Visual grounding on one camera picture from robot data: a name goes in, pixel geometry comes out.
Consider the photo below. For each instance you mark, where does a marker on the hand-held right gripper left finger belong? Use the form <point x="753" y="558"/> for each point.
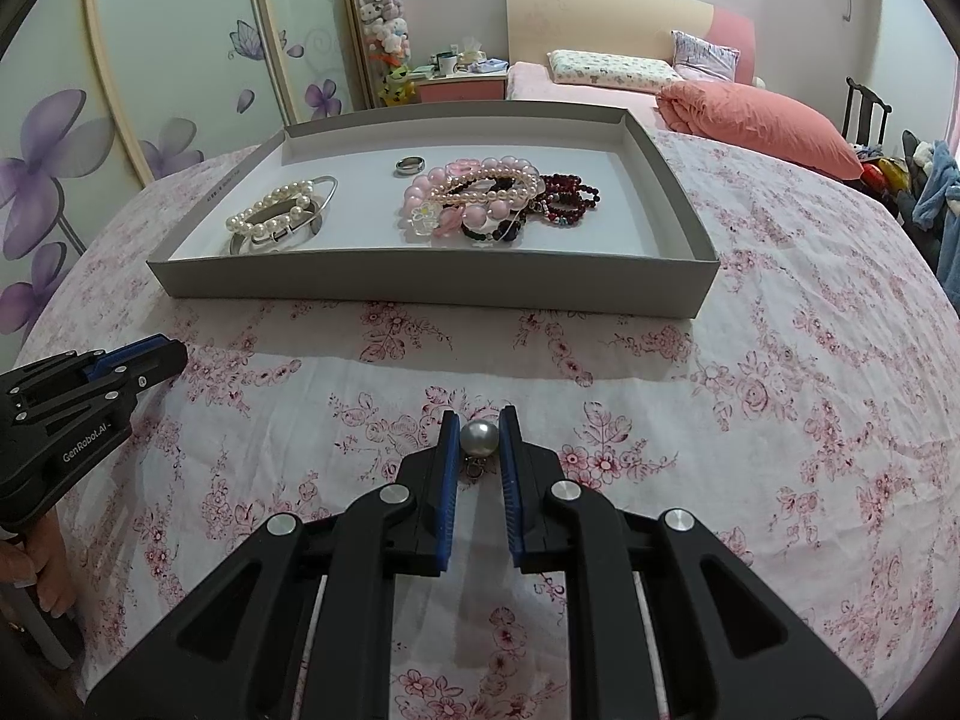
<point x="448" y="495"/>

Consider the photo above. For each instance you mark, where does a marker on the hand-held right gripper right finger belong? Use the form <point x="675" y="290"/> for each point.
<point x="510" y="495"/>

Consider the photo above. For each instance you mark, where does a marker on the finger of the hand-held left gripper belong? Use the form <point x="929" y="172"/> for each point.
<point x="124" y="356"/>
<point x="161" y="364"/>

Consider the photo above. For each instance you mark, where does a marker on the grey pearl earring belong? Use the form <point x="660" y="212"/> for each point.
<point x="477" y="436"/>

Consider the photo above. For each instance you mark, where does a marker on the wide silver bangle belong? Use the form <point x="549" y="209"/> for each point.
<point x="285" y="238"/>

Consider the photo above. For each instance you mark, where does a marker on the grey cardboard tray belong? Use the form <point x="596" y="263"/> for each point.
<point x="600" y="225"/>

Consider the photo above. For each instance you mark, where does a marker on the person's left hand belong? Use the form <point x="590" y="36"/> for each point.
<point x="52" y="577"/>

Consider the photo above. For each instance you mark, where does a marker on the thin silver bangle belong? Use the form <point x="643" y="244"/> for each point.
<point x="333" y="195"/>

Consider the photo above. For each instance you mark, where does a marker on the pink floral tablecloth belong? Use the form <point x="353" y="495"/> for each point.
<point x="750" y="427"/>

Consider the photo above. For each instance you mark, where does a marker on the floral sliding wardrobe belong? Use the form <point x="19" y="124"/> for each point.
<point x="150" y="90"/>

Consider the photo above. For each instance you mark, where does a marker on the clear tube of plush toys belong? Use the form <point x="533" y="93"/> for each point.
<point x="384" y="30"/>

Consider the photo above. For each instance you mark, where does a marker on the pink nightstand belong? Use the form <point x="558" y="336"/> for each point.
<point x="457" y="90"/>

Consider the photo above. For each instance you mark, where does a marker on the pink bed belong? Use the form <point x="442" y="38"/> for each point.
<point x="540" y="82"/>

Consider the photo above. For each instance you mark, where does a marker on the tissue box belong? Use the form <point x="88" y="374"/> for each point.
<point x="472" y="52"/>

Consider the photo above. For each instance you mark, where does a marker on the white floral pillow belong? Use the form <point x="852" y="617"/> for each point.
<point x="615" y="67"/>

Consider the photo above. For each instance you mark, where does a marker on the orange pillow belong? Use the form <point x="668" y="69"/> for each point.
<point x="750" y="124"/>

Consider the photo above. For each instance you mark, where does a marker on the purple pillow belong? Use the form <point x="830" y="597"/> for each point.
<point x="705" y="56"/>

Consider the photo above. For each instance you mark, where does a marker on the cream and pink headboard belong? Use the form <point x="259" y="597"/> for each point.
<point x="600" y="15"/>

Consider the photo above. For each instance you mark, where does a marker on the pile of colourful clothes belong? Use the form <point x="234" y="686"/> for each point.
<point x="885" y="174"/>

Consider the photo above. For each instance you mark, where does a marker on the dark wooden chair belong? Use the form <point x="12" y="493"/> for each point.
<point x="862" y="112"/>

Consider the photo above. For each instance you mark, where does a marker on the blue clothing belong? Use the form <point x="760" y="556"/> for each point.
<point x="937" y="195"/>

